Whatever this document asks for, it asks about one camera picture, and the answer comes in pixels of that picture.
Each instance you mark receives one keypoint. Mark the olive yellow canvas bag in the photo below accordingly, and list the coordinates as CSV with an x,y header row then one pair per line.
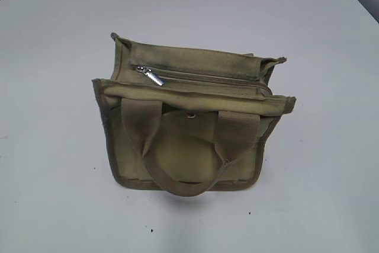
x,y
204,130

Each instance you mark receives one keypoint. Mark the silver metal zipper pull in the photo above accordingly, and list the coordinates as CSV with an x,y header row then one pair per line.
x,y
150,74

